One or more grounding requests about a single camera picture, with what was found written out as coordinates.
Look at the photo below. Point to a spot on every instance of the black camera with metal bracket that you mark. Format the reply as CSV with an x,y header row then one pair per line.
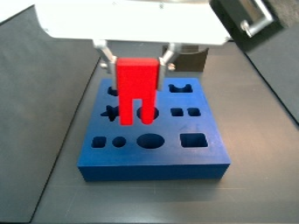
x,y
255,20

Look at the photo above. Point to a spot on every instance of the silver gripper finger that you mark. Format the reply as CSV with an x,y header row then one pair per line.
x,y
168,57
107,59

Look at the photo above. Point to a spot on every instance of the dark grey curved block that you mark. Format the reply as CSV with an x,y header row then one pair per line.
x,y
190,60

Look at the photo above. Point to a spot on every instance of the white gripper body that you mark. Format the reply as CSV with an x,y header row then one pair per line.
x,y
187,23

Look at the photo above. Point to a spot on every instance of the blue foam shape board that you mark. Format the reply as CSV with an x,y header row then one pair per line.
x,y
177,147

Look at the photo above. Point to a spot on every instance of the red two-pronged peg block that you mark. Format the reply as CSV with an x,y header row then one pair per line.
x,y
136,82

